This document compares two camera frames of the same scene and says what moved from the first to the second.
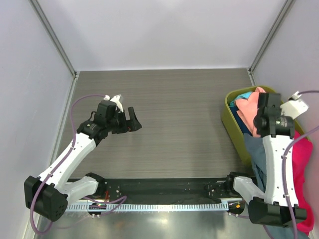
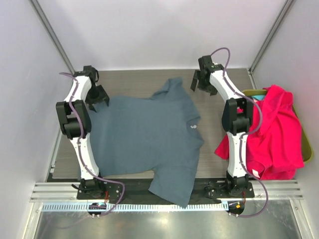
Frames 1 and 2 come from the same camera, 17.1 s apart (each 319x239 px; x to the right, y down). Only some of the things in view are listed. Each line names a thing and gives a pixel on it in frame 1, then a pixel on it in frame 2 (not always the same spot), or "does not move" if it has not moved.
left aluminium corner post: x=45 y=22 does not move
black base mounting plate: x=113 y=191 does not move
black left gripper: x=123 y=123 to x=98 y=100
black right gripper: x=268 y=100 to x=204 y=83
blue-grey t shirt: x=257 y=150 to x=156 y=135
